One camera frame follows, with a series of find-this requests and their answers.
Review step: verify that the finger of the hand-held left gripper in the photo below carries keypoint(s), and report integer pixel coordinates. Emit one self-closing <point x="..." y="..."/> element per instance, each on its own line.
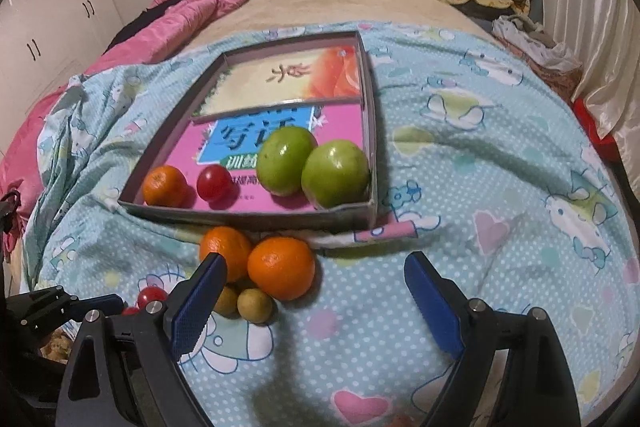
<point x="107" y="304"/>
<point x="45" y="302"/>

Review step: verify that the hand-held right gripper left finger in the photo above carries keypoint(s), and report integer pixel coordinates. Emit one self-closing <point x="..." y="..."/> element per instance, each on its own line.
<point x="192" y="312"/>

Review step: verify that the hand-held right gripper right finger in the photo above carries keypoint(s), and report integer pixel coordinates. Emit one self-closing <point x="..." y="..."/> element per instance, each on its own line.
<point x="435" y="302"/>

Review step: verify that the red cherry tomato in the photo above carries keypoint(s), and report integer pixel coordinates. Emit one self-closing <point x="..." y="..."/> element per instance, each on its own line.
<point x="212" y="182"/>
<point x="151" y="296"/>
<point x="131" y="311"/>

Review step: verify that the small brown-green longan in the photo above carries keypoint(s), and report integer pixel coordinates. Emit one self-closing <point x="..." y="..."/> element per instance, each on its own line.
<point x="255" y="305"/>
<point x="226" y="301"/>

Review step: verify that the small orange mandarin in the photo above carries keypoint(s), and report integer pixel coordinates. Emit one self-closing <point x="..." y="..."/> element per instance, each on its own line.
<point x="164" y="186"/>

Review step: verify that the shallow cardboard box tray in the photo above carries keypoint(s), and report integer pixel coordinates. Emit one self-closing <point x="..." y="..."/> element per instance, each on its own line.
<point x="300" y="219"/>

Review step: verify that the green jujube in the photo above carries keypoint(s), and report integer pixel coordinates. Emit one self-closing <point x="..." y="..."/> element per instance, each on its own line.
<point x="336" y="174"/>
<point x="286" y="161"/>

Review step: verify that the blue cartoon printed blanket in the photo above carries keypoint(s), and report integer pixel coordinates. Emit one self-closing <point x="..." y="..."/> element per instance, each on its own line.
<point x="450" y="207"/>

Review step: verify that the pink book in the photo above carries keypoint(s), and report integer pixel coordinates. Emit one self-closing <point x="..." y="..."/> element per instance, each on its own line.
<point x="345" y="127"/>

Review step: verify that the beige and orange book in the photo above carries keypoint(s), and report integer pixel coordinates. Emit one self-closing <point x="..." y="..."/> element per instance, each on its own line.
<point x="240" y="87"/>

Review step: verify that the red plastic bag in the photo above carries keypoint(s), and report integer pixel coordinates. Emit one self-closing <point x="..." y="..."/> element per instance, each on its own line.
<point x="597" y="132"/>

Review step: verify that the patterned bag with clothes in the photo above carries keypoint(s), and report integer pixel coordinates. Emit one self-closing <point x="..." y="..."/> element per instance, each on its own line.
<point x="540" y="52"/>

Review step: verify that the black garment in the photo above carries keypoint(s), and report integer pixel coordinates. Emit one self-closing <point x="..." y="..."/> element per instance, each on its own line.
<point x="140" y="24"/>

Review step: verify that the white wardrobe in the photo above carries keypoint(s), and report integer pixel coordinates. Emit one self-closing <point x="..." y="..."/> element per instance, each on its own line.
<point x="50" y="7"/>

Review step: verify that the pink quilt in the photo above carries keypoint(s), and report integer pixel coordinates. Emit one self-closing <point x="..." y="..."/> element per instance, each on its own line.
<point x="200" y="2"/>

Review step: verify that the beige blanket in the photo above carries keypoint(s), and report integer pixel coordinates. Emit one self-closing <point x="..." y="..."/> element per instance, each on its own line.
<point x="340" y="2"/>

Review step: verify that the cream satin curtain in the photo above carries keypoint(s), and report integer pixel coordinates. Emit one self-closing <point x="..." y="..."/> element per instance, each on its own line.
<point x="595" y="17"/>

